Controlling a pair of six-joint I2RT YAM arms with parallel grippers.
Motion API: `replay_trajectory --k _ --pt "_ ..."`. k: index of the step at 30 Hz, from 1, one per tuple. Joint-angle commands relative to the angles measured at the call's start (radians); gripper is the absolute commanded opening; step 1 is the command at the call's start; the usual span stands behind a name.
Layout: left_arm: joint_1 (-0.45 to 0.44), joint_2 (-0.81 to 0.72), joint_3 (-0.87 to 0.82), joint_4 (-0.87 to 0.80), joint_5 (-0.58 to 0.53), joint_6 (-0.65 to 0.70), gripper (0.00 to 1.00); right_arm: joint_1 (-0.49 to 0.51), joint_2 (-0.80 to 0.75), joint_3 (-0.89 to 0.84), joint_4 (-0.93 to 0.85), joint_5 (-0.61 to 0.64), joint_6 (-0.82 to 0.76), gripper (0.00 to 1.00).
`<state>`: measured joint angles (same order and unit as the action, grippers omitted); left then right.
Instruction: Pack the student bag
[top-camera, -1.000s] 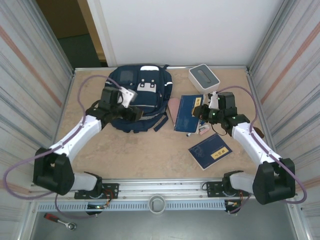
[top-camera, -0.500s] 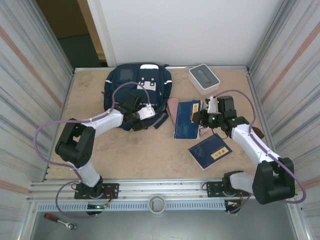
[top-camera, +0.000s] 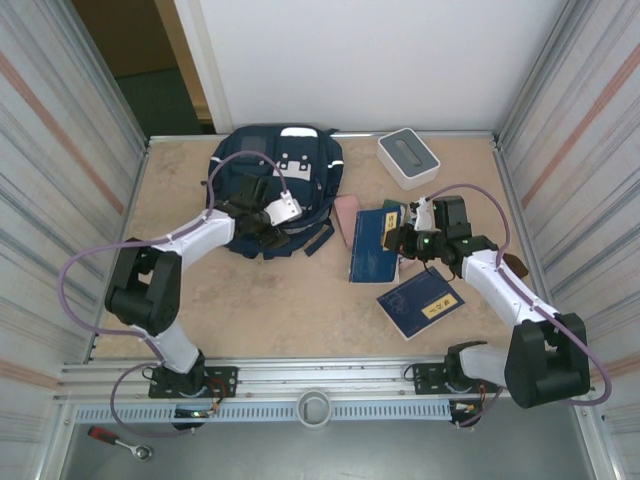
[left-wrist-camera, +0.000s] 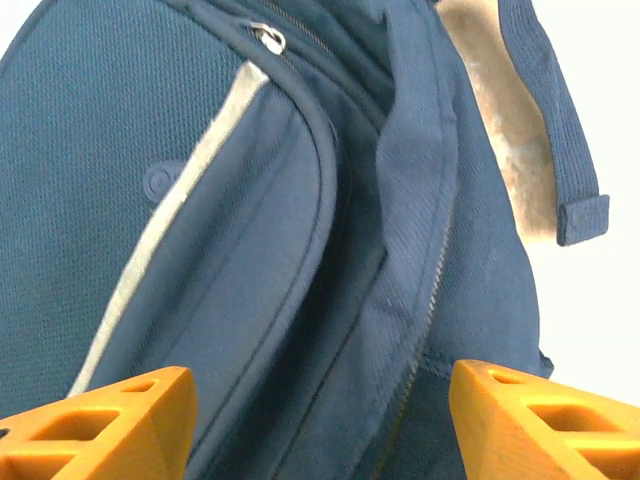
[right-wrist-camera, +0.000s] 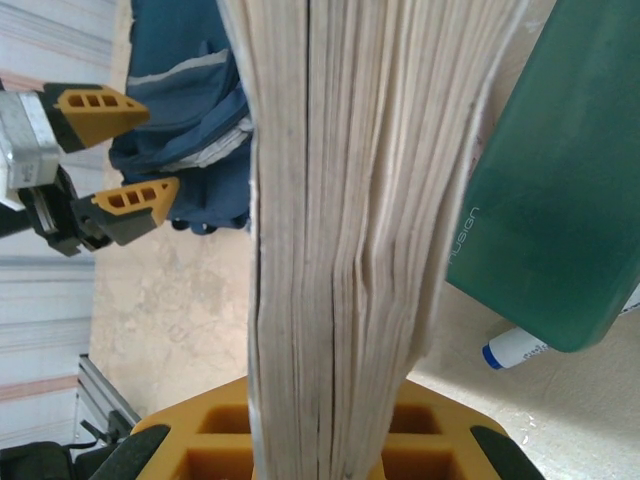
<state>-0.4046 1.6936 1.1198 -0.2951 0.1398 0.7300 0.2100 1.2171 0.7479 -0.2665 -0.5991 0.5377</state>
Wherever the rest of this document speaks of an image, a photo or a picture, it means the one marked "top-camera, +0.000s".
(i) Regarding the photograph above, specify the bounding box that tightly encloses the blue book yellow label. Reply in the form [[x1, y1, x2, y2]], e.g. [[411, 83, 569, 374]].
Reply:
[[375, 267, 464, 342], [348, 207, 404, 286]]

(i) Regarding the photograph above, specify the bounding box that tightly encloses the pink pencil case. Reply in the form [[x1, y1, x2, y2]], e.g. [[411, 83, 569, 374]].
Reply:
[[333, 195, 362, 246]]

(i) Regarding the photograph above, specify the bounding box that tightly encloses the navy blue backpack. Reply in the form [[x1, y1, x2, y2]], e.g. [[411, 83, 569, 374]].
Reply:
[[202, 124, 346, 261]]

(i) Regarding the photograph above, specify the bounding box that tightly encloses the white grey slotted box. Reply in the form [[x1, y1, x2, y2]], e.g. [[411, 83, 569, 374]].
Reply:
[[375, 127, 442, 191]]

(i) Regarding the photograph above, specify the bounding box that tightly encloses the small circuit board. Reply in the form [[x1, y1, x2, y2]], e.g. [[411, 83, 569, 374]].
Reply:
[[449, 399, 484, 426], [172, 407, 221, 421]]

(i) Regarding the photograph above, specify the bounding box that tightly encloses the aluminium front frame rail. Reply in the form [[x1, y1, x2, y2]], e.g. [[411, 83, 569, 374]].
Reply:
[[54, 354, 599, 404]]

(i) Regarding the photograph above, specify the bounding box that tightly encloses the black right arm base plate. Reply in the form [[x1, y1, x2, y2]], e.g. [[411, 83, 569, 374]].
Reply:
[[410, 362, 501, 397]]

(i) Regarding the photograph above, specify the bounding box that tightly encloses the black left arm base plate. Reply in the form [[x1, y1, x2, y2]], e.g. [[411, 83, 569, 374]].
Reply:
[[148, 366, 239, 400]]

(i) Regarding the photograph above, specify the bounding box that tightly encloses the grey slotted cable duct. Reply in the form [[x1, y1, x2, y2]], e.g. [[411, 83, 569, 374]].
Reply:
[[73, 401, 454, 424]]

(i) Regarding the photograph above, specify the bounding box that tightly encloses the grey pipe ring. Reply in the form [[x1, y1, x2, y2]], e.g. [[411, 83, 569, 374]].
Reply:
[[296, 389, 332, 430]]

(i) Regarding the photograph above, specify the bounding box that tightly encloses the red handled ratchet wrench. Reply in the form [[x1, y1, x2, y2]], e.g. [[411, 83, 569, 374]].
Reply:
[[87, 425, 155, 462]]

